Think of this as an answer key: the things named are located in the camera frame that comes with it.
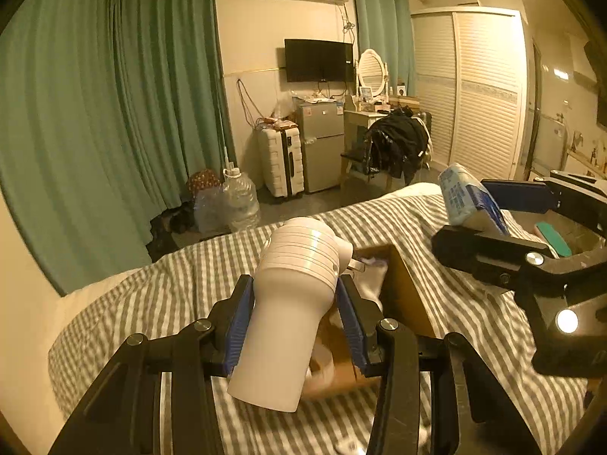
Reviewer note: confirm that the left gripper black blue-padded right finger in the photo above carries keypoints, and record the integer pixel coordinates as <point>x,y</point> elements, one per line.
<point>471,413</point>

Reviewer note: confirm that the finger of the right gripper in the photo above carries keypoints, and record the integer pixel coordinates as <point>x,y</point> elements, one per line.
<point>494,259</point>
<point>579,198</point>

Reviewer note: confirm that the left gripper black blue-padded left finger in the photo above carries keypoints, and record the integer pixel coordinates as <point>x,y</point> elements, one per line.
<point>120,412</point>

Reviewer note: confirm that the blue white tissue pack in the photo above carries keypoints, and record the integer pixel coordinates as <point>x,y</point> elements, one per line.
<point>468,203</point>

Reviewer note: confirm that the white spray bottle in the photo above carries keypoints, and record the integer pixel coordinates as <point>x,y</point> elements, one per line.
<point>294,286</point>

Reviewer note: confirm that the green white sponge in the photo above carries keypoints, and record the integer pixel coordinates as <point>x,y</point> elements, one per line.
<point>556,242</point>

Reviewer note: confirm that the brown cardboard box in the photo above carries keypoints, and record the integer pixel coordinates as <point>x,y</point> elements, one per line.
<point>401,299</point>

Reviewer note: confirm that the black jacket on chair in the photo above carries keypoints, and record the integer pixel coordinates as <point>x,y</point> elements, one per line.
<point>398,144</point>

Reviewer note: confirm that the wooden chair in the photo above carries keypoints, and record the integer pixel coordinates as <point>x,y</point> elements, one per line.
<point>355,158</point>

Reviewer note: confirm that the white sliding wardrobe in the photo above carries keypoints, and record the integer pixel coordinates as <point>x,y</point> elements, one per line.
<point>472,77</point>

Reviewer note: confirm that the white vanity desk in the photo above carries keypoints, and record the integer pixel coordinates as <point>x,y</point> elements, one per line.
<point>355,125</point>

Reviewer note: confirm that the silver mini fridge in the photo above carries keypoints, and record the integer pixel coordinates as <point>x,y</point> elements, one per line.
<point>321,130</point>

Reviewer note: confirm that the oval vanity mirror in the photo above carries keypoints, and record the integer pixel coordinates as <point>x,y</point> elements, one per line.
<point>372,73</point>

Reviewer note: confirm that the white suitcase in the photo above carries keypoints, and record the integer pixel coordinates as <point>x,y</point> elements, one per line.
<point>280,152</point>

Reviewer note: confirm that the red patterned bag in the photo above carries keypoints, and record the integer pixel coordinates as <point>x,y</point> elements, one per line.
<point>202,180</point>

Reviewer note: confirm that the clear water jug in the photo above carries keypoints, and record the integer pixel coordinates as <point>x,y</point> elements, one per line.
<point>240,199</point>

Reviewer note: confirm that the green curtain right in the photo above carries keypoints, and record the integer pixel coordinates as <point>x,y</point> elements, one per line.
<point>386,27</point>

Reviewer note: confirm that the green curtain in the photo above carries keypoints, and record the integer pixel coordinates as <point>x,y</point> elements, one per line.
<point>386,27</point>
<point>107,108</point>

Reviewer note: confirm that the green curtain left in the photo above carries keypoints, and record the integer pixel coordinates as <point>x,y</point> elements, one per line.
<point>107,108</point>

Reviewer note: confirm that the black wall television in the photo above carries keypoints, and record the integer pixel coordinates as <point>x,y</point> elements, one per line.
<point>309,60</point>

